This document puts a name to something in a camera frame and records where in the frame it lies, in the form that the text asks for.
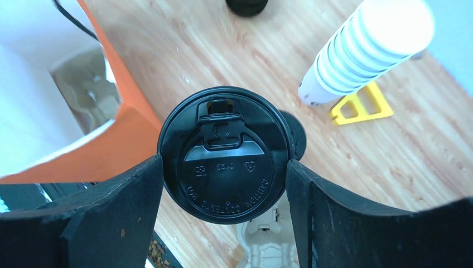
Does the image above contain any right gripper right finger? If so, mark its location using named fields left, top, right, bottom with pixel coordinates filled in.
left=286, top=160, right=472, bottom=267

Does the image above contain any stack of white paper cups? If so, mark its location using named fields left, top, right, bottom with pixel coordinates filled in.
left=298, top=1, right=435, bottom=106

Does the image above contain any black plastic cup lid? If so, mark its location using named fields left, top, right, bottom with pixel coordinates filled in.
left=280, top=110, right=307, bottom=161

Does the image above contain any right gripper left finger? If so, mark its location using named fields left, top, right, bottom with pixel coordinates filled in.
left=1, top=155, right=163, bottom=267

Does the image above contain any orange paper takeout bag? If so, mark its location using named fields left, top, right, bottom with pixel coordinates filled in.
left=1, top=1, right=161, bottom=184

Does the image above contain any yellow plastic holder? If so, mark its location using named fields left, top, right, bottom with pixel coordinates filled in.
left=329, top=82, right=394, bottom=125

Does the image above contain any brown pulp cup carrier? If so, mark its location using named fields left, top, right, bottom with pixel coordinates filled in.
left=234, top=193, right=300, bottom=268

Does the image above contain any stack of black lids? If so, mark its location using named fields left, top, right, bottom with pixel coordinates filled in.
left=226, top=0, right=268, bottom=17

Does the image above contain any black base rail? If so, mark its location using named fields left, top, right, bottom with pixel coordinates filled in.
left=145, top=231, right=183, bottom=268

